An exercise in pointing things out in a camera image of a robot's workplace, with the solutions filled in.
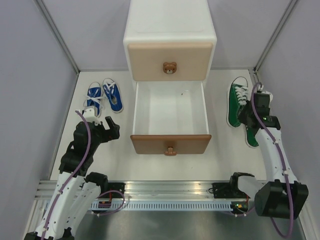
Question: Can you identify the left blue sneaker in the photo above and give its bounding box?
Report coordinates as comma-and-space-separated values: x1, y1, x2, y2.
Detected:
83, 81, 104, 118

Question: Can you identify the right blue sneaker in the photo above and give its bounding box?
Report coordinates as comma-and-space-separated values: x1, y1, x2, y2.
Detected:
102, 78, 123, 113

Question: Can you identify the right aluminium frame post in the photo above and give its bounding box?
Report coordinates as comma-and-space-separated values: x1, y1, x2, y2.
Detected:
253, 0, 300, 74

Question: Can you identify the brown drawer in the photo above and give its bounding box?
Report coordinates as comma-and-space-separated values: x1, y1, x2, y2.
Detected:
130, 81, 212, 156

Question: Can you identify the white cabinet frame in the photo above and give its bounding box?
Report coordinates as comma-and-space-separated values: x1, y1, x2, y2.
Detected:
123, 0, 217, 82

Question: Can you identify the beige upper drawer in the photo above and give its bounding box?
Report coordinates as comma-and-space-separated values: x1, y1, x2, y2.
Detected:
128, 42, 214, 82

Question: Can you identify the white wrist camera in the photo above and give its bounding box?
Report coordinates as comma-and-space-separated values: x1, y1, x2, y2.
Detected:
76, 106, 106, 131
256, 83, 274, 102

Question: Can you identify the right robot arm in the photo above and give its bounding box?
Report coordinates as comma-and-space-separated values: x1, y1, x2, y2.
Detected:
228, 92, 309, 220

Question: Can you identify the aluminium mounting rail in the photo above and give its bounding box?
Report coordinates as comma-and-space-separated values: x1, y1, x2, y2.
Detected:
34, 180, 308, 201

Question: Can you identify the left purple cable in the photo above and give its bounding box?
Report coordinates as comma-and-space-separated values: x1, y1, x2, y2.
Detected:
41, 111, 91, 240

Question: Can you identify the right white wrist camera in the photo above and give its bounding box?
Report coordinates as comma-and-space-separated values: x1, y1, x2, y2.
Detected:
256, 83, 274, 102

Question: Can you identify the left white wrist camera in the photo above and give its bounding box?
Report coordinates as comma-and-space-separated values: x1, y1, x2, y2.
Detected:
76, 106, 106, 131

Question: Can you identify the left aluminium frame post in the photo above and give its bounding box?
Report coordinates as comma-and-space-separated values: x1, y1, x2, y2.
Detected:
34, 0, 80, 76

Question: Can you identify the bear knob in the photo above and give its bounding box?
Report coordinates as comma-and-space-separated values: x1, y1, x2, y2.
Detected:
164, 147, 177, 157
162, 62, 177, 75

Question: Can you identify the white slotted cable duct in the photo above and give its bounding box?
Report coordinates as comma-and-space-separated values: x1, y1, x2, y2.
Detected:
89, 201, 237, 211

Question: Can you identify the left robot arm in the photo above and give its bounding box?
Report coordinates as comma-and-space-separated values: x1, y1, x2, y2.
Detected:
24, 115, 120, 240

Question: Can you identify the blue sneaker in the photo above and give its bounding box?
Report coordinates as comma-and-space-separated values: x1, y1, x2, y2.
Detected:
102, 78, 123, 113
83, 81, 104, 118

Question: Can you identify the green sneaker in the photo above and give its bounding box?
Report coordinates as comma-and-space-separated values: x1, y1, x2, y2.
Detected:
244, 125, 259, 148
226, 76, 249, 128

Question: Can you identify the aluminium frame post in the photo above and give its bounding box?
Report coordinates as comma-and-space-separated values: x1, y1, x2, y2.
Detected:
34, 0, 80, 76
253, 0, 300, 74

